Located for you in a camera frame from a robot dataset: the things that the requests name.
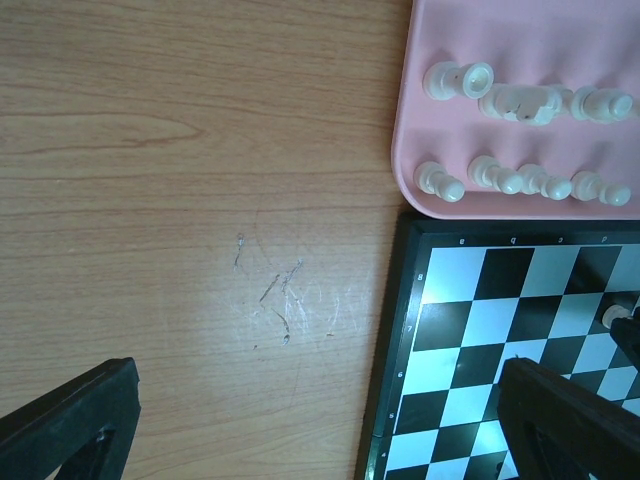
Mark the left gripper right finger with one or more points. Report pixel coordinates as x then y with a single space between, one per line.
555 429

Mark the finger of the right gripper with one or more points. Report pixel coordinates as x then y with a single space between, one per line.
625 332

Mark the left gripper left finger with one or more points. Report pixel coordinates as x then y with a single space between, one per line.
83 429

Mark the white pawn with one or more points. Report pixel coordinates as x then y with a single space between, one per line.
485 171
536 180
587 186
613 312
431 178

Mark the black and white chessboard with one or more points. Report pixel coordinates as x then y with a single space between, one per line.
463 297

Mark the white bishop left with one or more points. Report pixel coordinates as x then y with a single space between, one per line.
601 105

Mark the white knight left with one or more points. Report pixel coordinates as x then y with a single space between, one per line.
535 105

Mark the pink plastic tray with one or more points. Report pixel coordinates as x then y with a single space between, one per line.
532 43

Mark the white rook left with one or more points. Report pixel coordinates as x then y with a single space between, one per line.
445 80

